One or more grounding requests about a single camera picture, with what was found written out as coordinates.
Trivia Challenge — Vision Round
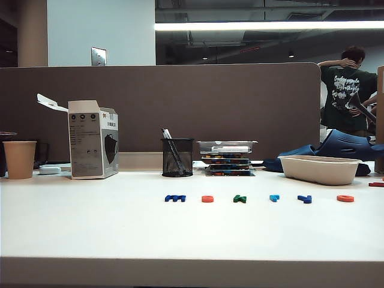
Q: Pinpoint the person in dark green shirt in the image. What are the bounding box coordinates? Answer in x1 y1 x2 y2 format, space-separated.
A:
317 45 378 137

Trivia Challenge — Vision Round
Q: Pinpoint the grey funnel shaped bracket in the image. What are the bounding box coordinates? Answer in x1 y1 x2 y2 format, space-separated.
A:
344 91 377 125

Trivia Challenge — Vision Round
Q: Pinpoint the clear silver plastic package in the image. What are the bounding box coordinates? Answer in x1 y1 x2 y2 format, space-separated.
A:
195 140 258 157

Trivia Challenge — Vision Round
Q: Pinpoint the white paper sheet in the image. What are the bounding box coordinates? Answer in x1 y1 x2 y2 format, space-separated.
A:
191 160 265 169

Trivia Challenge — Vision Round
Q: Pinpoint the brown desk divider panel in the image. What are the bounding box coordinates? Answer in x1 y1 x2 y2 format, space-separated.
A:
0 62 322 172

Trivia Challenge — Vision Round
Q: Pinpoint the small white case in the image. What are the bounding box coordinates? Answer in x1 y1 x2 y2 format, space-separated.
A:
38 164 62 175

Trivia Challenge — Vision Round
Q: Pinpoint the metal wall plate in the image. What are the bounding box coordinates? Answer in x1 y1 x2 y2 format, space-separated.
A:
91 46 107 66

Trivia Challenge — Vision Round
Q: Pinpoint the brown paper cup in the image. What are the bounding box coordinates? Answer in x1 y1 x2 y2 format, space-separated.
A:
2 140 37 180

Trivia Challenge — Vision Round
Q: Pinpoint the long ceiling light strip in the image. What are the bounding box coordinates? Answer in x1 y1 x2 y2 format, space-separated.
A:
154 20 384 31

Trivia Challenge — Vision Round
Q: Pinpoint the black mesh pen holder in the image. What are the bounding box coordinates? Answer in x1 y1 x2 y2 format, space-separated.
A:
161 128 188 175
161 137 195 178

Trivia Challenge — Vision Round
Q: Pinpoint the open face mask box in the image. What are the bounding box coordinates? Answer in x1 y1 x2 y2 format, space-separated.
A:
35 92 120 180

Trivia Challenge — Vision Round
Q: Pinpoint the blue slotted rubber clog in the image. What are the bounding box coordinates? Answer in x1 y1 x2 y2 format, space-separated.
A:
313 128 384 177

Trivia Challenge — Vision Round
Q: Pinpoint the white paper pulp tray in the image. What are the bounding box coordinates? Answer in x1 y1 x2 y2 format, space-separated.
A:
278 155 363 186

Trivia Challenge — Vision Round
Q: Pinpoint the dark transparent glass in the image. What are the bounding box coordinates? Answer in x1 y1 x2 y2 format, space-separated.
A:
33 142 49 169

